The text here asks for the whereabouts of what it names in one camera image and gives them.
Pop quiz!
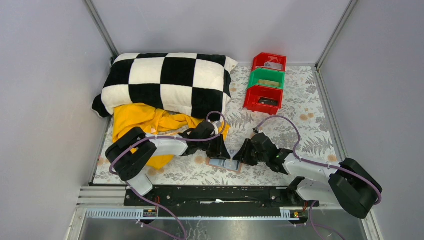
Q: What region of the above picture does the back red plastic bin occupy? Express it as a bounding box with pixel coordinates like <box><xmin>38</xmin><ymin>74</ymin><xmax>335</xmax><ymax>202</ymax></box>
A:
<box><xmin>251</xmin><ymin>52</ymin><xmax>287</xmax><ymax>72</ymax></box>

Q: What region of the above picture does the grey slotted cable duct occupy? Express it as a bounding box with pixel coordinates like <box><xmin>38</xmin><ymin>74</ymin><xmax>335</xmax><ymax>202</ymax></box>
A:
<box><xmin>86</xmin><ymin>208</ymin><xmax>300</xmax><ymax>221</ymax></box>

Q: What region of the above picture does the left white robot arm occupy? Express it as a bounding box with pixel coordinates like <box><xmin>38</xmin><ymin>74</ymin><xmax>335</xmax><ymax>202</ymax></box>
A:
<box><xmin>105</xmin><ymin>121</ymin><xmax>231</xmax><ymax>196</ymax></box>

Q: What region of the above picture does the front red plastic bin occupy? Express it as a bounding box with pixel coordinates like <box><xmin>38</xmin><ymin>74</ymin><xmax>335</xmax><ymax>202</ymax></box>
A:
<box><xmin>243</xmin><ymin>85</ymin><xmax>284</xmax><ymax>115</ymax></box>

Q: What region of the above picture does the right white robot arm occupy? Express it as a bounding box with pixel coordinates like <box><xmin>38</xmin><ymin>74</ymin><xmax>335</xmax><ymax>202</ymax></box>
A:
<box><xmin>233</xmin><ymin>133</ymin><xmax>383</xmax><ymax>219</ymax></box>

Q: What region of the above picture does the pink leather card holder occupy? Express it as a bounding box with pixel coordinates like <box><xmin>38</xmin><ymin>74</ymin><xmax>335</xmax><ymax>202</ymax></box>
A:
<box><xmin>206</xmin><ymin>149</ymin><xmax>242</xmax><ymax>173</ymax></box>

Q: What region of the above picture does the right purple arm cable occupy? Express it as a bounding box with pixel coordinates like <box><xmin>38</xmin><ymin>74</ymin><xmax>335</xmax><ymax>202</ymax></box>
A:
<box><xmin>252</xmin><ymin>115</ymin><xmax>383</xmax><ymax>206</ymax></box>

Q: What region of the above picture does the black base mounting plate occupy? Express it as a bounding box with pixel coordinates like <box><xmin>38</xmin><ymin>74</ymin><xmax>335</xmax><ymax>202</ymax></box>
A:
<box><xmin>124</xmin><ymin>185</ymin><xmax>312</xmax><ymax>213</ymax></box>

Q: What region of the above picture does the floral patterned table mat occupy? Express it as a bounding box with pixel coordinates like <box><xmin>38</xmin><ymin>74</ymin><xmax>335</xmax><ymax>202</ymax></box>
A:
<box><xmin>92</xmin><ymin>64</ymin><xmax>342</xmax><ymax>187</ymax></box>

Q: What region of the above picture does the black white checkered pillow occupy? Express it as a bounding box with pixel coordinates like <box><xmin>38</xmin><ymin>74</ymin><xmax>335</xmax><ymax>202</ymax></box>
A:
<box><xmin>91</xmin><ymin>52</ymin><xmax>238</xmax><ymax>119</ymax></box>

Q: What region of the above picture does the yellow cloth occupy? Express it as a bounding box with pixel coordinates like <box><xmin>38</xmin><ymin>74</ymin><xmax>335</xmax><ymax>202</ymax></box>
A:
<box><xmin>112</xmin><ymin>102</ymin><xmax>231</xmax><ymax>170</ymax></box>

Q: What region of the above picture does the red plastic bin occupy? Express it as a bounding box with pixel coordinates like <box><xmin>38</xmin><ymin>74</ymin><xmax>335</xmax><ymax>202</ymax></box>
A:
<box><xmin>243</xmin><ymin>85</ymin><xmax>284</xmax><ymax>115</ymax></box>
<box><xmin>251</xmin><ymin>52</ymin><xmax>287</xmax><ymax>72</ymax></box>

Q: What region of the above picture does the green plastic bin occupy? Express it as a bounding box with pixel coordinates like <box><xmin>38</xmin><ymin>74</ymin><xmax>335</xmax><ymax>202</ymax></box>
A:
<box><xmin>247</xmin><ymin>68</ymin><xmax>286</xmax><ymax>89</ymax></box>

